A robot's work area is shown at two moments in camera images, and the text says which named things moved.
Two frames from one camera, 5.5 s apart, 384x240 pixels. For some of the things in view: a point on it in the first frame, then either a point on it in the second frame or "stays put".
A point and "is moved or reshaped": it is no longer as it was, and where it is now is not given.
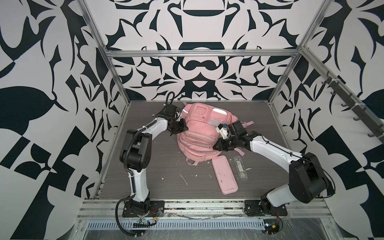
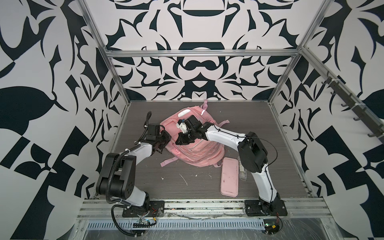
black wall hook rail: (363, 114) stays put
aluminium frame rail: (204, 209) stays put
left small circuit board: (144, 223) stays put
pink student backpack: (196, 143) is moved or reshaped
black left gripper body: (178, 126) -> (163, 140)
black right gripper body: (228, 144) -> (188, 138)
